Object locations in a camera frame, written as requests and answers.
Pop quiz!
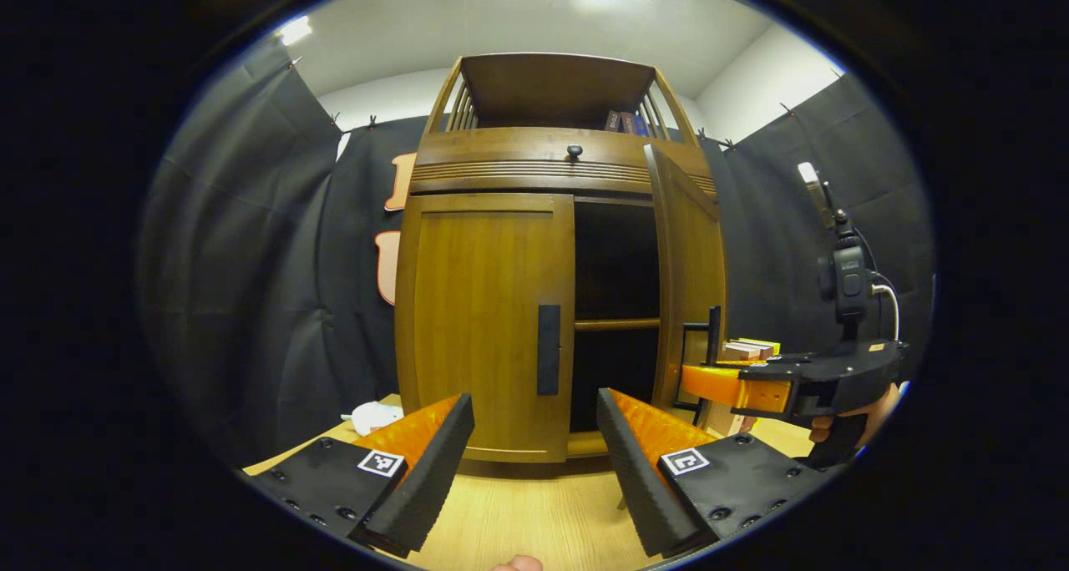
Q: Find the white cable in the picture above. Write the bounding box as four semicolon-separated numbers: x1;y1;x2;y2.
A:
872;283;902;342

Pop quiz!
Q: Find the wooden cabinet door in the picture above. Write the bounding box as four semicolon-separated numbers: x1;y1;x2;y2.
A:
643;143;728;413
395;193;576;463

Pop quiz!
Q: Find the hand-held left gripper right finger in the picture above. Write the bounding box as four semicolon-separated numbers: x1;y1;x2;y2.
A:
596;387;836;559

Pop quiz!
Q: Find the black backdrop cloth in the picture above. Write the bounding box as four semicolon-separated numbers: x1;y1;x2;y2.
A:
138;37;935;463

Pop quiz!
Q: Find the wooden double-door shoe cabinet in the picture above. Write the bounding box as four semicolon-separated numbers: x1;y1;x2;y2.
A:
394;52;729;463

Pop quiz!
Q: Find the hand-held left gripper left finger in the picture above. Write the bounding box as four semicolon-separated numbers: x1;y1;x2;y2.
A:
242;393;475;559

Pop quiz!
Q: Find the tan book with orange band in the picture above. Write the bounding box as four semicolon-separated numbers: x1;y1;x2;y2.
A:
700;343;759;437

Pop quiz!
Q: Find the black door handle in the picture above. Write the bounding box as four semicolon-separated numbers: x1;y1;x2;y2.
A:
672;306;722;413
537;305;562;397

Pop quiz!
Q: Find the wooden cabinet drawer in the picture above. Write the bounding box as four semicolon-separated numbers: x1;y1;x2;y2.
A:
409;127;717;198

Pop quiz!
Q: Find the white soft toy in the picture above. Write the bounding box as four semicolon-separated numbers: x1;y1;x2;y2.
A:
342;402;404;437

